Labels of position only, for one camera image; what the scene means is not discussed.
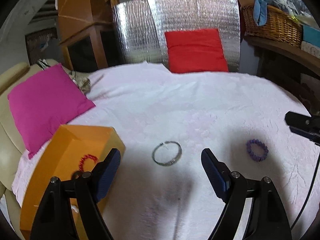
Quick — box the red bead bracelet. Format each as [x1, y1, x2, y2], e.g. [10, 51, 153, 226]
[78, 154, 99, 172]

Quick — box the orange jewelry box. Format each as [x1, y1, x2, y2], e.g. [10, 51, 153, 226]
[20, 125, 125, 239]

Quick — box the silver metal bangle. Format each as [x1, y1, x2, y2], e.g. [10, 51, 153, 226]
[151, 141, 182, 167]

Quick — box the wooden side shelf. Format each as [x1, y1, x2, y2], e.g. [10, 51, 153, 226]
[244, 35, 319, 75]

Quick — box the white patterned box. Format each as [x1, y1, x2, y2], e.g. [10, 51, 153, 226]
[301, 41, 320, 59]

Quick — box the blue cardboard box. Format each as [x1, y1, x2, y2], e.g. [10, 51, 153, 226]
[303, 25, 320, 48]

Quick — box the wicker basket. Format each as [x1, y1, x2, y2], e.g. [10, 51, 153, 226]
[241, 5, 303, 48]

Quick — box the pink cushion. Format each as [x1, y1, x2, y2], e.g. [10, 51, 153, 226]
[7, 63, 95, 159]

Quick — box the patterned fabric bundle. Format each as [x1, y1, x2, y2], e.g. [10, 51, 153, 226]
[68, 71, 104, 95]

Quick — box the red cushion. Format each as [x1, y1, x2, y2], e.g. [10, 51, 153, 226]
[165, 29, 228, 74]

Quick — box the blue cloth in basket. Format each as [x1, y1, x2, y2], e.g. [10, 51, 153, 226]
[253, 0, 270, 27]

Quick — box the silver foil insulation sheet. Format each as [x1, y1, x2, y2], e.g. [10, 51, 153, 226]
[113, 0, 240, 72]

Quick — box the brown wooden cabinet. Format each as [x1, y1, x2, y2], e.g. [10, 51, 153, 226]
[57, 0, 112, 73]

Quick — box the dark red ring bangle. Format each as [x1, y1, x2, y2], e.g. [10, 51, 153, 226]
[71, 171, 83, 180]

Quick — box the purple bead bracelet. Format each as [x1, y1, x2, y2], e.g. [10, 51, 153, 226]
[246, 138, 270, 162]

